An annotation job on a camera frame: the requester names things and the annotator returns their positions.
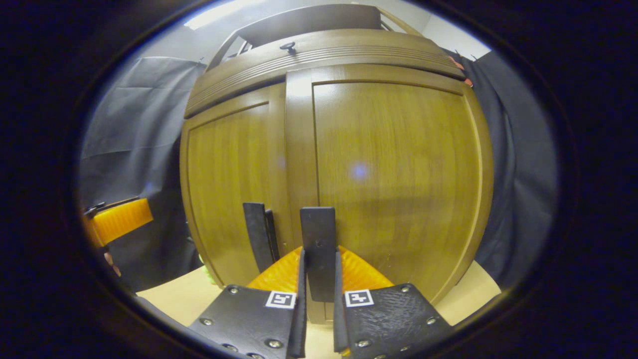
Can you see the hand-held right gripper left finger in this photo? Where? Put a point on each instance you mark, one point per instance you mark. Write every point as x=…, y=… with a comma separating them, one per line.
x=302, y=324

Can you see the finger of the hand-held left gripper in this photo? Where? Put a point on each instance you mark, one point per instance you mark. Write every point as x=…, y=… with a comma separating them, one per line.
x=122, y=222

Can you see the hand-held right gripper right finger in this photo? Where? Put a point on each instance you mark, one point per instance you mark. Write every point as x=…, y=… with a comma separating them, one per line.
x=339, y=324

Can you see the wooden cabinet door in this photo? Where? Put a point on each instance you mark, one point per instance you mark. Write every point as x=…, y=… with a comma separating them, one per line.
x=398, y=174
x=229, y=174

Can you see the wooden double-door shoe cabinet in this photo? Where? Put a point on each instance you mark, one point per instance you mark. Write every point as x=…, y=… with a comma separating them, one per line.
x=239, y=85

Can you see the wooden cabinet drawer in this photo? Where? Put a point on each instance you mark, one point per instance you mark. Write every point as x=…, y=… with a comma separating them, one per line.
x=349, y=47

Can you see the black backdrop cloth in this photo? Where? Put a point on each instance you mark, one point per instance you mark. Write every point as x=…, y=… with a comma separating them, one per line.
x=129, y=124

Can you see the small green object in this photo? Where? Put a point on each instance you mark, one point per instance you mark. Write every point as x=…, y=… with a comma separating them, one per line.
x=209, y=271

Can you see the black drawer knob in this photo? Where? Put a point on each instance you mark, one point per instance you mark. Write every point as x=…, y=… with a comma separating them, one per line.
x=288, y=47

